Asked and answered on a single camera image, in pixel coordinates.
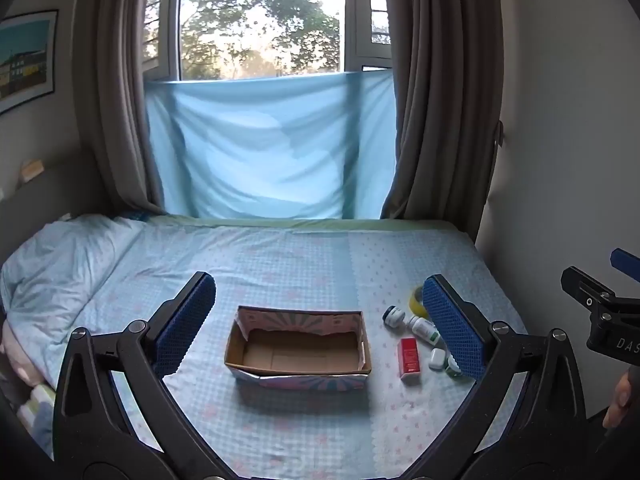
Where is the light blue bed sheet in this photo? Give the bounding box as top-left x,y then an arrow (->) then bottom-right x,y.
29,213 -> 528,479

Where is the framed wall picture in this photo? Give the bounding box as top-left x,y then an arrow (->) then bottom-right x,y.
0,10 -> 58,114

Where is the white jar black lid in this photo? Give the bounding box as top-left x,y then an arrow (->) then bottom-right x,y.
382,306 -> 406,330

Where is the yellow tape roll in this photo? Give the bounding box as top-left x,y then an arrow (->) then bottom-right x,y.
409,286 -> 428,318

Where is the white earbuds case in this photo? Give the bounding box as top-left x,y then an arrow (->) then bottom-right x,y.
428,348 -> 447,370

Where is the grey headboard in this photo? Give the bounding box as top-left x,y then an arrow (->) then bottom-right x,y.
1,151 -> 111,263

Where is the light blue pillow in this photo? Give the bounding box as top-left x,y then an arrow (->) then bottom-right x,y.
1,214 -> 144,386

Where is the window with trees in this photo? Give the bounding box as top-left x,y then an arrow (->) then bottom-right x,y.
141,0 -> 392,80

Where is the red carton box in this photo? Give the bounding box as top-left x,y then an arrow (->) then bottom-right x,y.
397,338 -> 421,385

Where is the left grey curtain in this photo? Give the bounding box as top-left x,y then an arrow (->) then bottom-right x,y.
72,0 -> 164,214

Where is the green jar white lid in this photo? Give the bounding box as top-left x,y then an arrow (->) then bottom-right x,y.
445,354 -> 462,378

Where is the person's hand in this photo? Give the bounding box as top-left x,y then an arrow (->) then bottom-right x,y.
602,370 -> 634,430

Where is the cardboard box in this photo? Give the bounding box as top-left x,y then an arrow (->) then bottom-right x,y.
224,306 -> 372,392

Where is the white pill bottle green label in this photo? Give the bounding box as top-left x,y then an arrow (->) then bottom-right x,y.
407,315 -> 440,348

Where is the light blue hanging cloth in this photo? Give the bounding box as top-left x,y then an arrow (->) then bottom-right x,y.
144,70 -> 396,220

